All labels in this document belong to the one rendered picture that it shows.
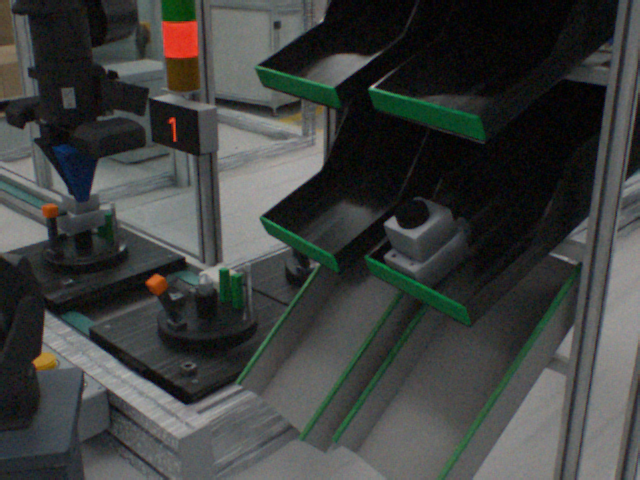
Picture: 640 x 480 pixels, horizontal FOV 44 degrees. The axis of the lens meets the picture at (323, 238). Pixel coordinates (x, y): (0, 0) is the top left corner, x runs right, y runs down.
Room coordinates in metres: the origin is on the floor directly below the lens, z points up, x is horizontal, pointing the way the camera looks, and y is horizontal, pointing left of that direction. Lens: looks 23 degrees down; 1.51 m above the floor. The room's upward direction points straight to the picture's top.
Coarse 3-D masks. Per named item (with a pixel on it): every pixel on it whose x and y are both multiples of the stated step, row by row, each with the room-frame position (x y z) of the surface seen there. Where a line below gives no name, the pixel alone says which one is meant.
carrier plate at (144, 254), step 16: (48, 240) 1.29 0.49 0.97; (128, 240) 1.29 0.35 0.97; (144, 240) 1.29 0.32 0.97; (32, 256) 1.22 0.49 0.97; (128, 256) 1.22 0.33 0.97; (144, 256) 1.22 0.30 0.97; (160, 256) 1.22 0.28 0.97; (176, 256) 1.22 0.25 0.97; (48, 272) 1.16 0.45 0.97; (96, 272) 1.16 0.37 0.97; (112, 272) 1.16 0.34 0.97; (128, 272) 1.16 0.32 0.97; (144, 272) 1.16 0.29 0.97; (160, 272) 1.18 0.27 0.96; (48, 288) 1.10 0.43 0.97; (80, 288) 1.10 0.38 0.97; (96, 288) 1.10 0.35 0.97; (112, 288) 1.12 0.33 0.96; (128, 288) 1.14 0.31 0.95; (48, 304) 1.07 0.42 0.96; (64, 304) 1.06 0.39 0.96; (80, 304) 1.08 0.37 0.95
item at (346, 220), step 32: (352, 128) 0.86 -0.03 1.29; (384, 128) 0.88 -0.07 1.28; (416, 128) 0.89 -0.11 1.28; (352, 160) 0.86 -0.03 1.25; (384, 160) 0.85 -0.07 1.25; (416, 160) 0.74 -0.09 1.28; (320, 192) 0.83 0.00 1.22; (352, 192) 0.81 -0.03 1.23; (384, 192) 0.79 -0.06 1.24; (416, 192) 0.74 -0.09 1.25; (288, 224) 0.79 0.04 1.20; (320, 224) 0.77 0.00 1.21; (352, 224) 0.75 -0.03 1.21; (320, 256) 0.70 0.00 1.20; (352, 256) 0.70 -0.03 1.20
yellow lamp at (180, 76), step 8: (168, 64) 1.18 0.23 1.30; (176, 64) 1.17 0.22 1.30; (184, 64) 1.17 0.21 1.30; (192, 64) 1.18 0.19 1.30; (168, 72) 1.18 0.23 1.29; (176, 72) 1.17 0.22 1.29; (184, 72) 1.17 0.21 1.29; (192, 72) 1.18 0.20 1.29; (168, 80) 1.18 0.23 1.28; (176, 80) 1.17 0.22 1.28; (184, 80) 1.17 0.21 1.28; (192, 80) 1.18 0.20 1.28; (168, 88) 1.19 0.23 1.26; (176, 88) 1.17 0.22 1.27; (184, 88) 1.17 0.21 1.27; (192, 88) 1.18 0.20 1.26
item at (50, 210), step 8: (48, 208) 1.17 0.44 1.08; (56, 208) 1.18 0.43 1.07; (48, 216) 1.17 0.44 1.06; (56, 216) 1.18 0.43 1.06; (48, 224) 1.18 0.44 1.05; (56, 224) 1.18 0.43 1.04; (48, 232) 1.18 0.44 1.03; (56, 232) 1.18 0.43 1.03; (56, 240) 1.18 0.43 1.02; (56, 248) 1.17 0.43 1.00
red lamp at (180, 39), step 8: (168, 24) 1.18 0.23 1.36; (176, 24) 1.17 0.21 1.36; (184, 24) 1.18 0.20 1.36; (192, 24) 1.19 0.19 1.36; (168, 32) 1.18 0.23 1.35; (176, 32) 1.17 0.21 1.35; (184, 32) 1.18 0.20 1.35; (192, 32) 1.18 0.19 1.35; (168, 40) 1.18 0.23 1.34; (176, 40) 1.17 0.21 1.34; (184, 40) 1.18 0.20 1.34; (192, 40) 1.18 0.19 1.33; (168, 48) 1.18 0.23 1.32; (176, 48) 1.17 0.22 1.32; (184, 48) 1.18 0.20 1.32; (192, 48) 1.18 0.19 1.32; (168, 56) 1.18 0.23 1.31; (176, 56) 1.17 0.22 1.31; (184, 56) 1.18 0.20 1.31; (192, 56) 1.18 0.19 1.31
